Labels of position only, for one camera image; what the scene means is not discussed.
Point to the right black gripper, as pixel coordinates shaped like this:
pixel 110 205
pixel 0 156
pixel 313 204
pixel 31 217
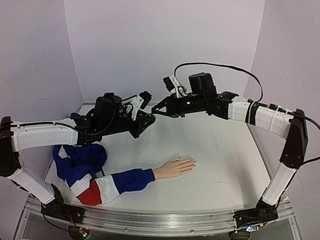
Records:
pixel 172 107

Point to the aluminium front rail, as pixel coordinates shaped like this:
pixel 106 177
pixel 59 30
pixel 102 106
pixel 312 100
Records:
pixel 165 224

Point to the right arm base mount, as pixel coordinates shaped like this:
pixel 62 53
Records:
pixel 262 213

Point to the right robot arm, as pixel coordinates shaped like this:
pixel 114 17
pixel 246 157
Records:
pixel 290 126

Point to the mannequin hand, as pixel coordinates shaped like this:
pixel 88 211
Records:
pixel 174 168

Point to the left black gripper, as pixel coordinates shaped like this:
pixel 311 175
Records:
pixel 143 120

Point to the aluminium back rail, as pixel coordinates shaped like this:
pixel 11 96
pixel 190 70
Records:
pixel 90 104

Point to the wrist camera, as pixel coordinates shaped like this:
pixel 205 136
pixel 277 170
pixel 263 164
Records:
pixel 138 102
pixel 174 86

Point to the aluminium rail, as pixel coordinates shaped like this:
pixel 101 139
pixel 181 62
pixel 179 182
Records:
pixel 90 104
pixel 165 224

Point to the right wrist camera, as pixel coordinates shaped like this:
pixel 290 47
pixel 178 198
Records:
pixel 174 86

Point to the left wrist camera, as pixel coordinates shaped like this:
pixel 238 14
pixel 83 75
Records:
pixel 138 102

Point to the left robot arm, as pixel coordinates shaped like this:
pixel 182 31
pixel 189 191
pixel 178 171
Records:
pixel 109 116

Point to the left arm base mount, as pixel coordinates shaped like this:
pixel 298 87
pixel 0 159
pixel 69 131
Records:
pixel 60 210

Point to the blue white red jacket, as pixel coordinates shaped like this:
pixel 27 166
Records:
pixel 81 169

